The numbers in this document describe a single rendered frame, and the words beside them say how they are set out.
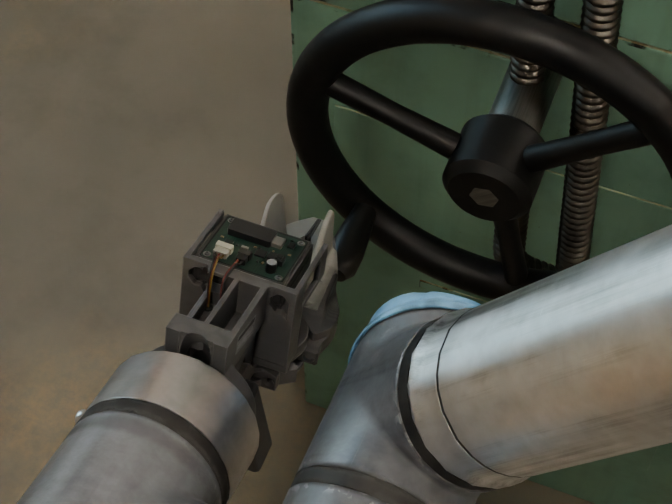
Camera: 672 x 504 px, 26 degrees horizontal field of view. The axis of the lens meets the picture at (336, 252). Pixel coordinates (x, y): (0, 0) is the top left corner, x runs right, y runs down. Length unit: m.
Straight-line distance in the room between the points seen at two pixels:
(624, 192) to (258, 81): 0.91
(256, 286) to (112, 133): 1.19
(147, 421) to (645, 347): 0.28
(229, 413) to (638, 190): 0.54
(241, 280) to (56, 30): 1.34
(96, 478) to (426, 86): 0.57
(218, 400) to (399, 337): 0.10
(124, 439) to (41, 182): 1.25
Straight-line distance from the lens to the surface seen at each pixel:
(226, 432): 0.76
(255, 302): 0.81
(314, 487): 0.72
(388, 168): 1.29
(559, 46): 0.83
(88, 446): 0.74
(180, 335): 0.79
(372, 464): 0.71
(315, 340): 0.89
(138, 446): 0.73
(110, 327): 1.83
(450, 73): 1.17
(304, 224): 0.97
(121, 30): 2.12
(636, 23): 0.93
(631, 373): 0.59
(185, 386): 0.76
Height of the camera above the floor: 1.57
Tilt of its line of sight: 57 degrees down
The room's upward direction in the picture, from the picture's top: straight up
